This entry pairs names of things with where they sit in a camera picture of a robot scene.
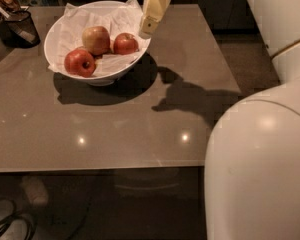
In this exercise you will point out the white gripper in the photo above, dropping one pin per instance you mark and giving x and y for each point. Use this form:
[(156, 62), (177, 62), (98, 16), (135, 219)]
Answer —
[(155, 8)]

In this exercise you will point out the red apple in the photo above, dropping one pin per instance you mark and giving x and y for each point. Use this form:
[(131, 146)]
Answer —
[(124, 44), (80, 62)]

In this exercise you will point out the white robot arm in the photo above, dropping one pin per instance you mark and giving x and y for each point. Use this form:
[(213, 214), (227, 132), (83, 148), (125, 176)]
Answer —
[(252, 164)]

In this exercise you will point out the yellow-red apple middle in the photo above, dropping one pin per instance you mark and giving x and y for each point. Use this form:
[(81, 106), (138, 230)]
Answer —
[(96, 40)]

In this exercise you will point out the white paper liner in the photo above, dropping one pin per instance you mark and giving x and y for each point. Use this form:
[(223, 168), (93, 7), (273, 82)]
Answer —
[(117, 17)]

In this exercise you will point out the black mesh basket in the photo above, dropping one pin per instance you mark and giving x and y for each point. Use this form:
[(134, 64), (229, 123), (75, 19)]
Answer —
[(22, 29)]

